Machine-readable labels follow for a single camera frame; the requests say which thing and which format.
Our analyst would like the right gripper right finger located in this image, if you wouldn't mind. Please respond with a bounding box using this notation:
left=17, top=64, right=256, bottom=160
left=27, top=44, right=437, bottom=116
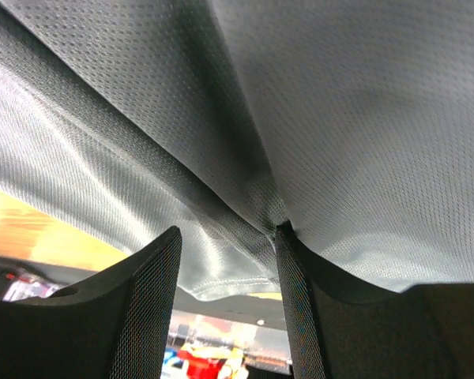
left=275, top=223, right=474, bottom=378

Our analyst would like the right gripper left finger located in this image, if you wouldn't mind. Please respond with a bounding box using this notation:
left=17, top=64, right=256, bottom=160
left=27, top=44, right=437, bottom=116
left=0, top=227, right=182, bottom=378

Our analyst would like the grey t-shirt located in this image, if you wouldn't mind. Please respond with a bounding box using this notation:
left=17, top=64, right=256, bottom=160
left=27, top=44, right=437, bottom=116
left=0, top=1, right=474, bottom=301

